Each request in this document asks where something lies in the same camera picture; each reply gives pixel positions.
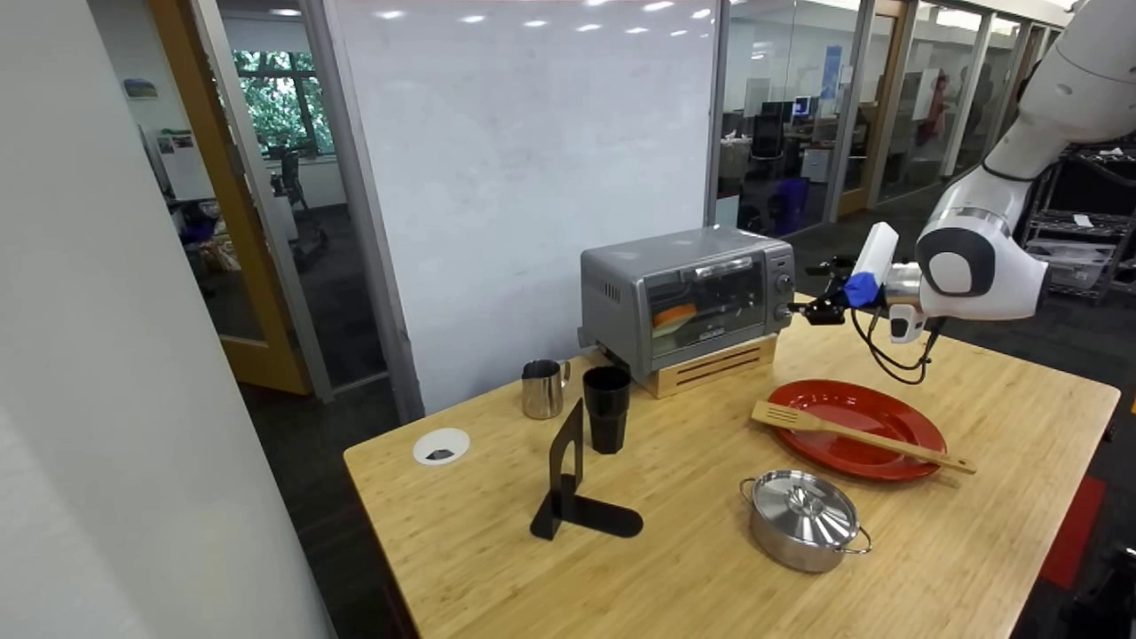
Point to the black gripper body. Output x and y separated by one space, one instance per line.
839 295

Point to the silver oven timer knob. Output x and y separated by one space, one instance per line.
784 282

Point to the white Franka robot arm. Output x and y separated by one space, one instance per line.
1006 237

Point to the silver oven temperature knob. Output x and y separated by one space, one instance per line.
784 309

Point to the wooden slotted spatula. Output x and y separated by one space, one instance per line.
830 427

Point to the wooden slatted oven base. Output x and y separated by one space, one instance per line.
713 368

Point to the red round plate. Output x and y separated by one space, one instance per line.
871 431

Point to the silver toaster oven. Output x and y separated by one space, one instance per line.
679 304

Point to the small steel pot with lid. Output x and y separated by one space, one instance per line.
804 520

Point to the black plastic cup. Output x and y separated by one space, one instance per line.
610 411

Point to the metal shelf cart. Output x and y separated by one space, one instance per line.
1084 237

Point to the small steel mug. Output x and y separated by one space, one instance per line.
540 391

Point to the black phone stand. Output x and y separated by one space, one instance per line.
568 472

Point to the red floor object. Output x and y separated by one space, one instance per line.
1075 535

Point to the wooden office door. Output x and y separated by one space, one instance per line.
224 237

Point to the white and blue wrist camera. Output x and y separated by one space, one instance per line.
876 269

